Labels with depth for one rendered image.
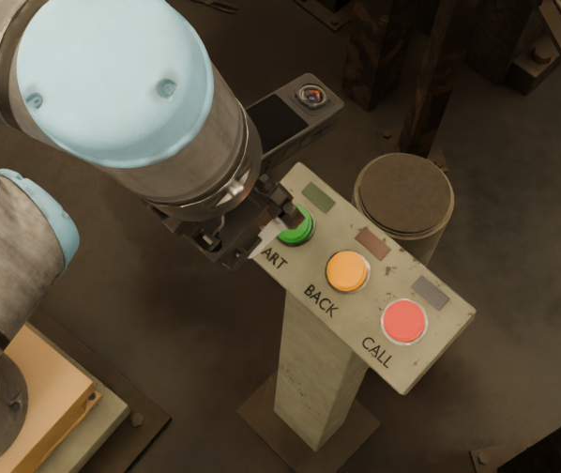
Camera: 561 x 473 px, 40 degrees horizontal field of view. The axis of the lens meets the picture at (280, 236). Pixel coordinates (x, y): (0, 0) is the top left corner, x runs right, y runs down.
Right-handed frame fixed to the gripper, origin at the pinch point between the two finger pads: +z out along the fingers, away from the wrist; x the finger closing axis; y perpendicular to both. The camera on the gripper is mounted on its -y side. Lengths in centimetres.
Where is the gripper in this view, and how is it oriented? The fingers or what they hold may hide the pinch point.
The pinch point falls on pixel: (281, 210)
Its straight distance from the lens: 72.9
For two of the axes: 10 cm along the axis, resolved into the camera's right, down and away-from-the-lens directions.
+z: 2.1, 2.1, 9.5
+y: -6.7, 7.4, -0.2
